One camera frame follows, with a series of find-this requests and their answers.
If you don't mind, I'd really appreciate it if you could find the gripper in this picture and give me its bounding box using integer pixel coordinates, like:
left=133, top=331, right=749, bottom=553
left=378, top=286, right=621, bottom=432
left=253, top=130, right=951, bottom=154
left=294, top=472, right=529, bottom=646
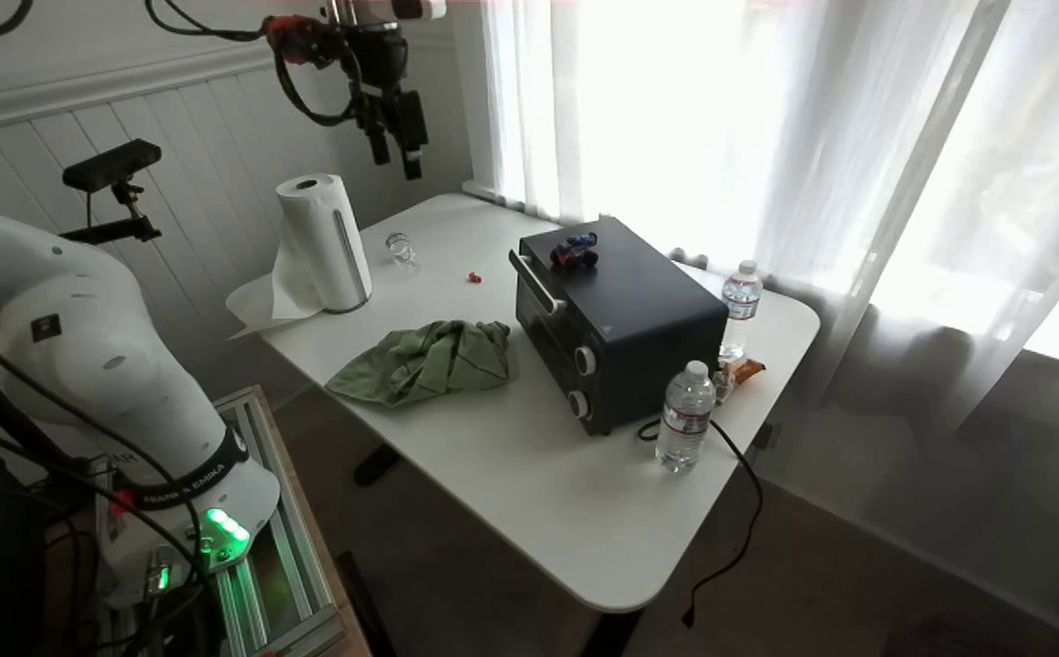
left=345, top=22, right=431, bottom=182

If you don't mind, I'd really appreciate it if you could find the toaster oven door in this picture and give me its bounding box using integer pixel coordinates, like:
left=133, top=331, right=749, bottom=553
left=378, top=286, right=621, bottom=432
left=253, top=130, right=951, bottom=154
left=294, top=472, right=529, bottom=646
left=512, top=254, right=585, bottom=395

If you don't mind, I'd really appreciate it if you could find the black toaster oven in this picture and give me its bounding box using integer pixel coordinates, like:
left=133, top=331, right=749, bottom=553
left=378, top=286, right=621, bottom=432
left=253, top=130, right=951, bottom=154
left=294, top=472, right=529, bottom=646
left=507, top=215, right=731, bottom=438

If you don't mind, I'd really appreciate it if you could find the small clear glass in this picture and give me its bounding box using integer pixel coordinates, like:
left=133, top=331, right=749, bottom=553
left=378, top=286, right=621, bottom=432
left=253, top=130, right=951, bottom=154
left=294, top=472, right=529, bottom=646
left=385, top=232, right=420, bottom=272

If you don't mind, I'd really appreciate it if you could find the paper towel roll on holder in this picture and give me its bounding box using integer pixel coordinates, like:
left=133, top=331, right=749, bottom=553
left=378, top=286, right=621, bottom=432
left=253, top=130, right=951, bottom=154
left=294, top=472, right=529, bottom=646
left=225, top=172, right=374, bottom=340

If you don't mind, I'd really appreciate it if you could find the blue and red toy car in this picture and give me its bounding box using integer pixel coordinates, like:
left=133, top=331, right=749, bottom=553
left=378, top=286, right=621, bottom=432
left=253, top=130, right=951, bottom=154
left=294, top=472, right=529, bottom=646
left=549, top=232, right=601, bottom=271

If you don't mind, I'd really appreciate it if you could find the green cloth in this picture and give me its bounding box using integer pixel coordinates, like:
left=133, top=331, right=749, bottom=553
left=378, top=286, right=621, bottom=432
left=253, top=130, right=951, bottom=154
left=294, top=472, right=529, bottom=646
left=324, top=318, right=514, bottom=409

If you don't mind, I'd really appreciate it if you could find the white sheer curtain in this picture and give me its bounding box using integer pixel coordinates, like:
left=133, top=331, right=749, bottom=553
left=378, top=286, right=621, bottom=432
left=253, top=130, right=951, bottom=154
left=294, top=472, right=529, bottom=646
left=478, top=0, right=1059, bottom=640

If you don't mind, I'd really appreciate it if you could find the clear water bottle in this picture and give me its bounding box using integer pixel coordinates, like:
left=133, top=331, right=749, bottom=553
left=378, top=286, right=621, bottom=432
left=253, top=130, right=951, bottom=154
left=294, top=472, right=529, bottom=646
left=719, top=260, right=764, bottom=362
left=655, top=360, right=718, bottom=475

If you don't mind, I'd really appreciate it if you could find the orange snack packet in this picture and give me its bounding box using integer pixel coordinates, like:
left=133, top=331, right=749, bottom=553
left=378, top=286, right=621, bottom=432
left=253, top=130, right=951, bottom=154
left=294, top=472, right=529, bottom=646
left=714, top=357, right=768, bottom=391

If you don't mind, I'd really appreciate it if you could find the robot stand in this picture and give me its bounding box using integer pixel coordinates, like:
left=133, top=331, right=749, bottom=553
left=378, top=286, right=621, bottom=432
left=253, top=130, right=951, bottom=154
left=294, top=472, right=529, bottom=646
left=91, top=385, right=349, bottom=657

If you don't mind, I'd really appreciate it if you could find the toaster oven door handle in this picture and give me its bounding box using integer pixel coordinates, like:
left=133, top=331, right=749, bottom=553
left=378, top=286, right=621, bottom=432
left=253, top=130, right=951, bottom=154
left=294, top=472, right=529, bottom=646
left=507, top=250, right=567, bottom=317

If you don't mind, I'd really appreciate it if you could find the camera on mount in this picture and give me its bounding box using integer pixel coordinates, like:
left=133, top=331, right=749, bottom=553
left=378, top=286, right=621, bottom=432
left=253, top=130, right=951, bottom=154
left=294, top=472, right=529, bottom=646
left=60, top=138, right=164, bottom=246

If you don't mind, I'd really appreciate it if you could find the black cable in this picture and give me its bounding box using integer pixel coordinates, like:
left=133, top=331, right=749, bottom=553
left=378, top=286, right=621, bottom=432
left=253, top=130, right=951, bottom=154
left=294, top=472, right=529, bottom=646
left=635, top=417, right=765, bottom=630

